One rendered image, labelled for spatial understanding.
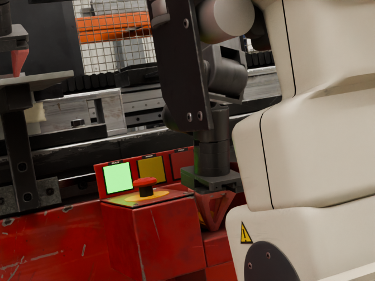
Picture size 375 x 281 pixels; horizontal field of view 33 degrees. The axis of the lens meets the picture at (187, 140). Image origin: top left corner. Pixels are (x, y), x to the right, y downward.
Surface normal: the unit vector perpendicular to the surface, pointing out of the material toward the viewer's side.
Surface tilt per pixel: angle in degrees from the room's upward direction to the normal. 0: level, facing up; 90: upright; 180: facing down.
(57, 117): 90
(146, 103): 90
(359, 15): 82
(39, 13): 90
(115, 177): 90
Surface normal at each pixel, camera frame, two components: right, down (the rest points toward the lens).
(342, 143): 0.40, -0.16
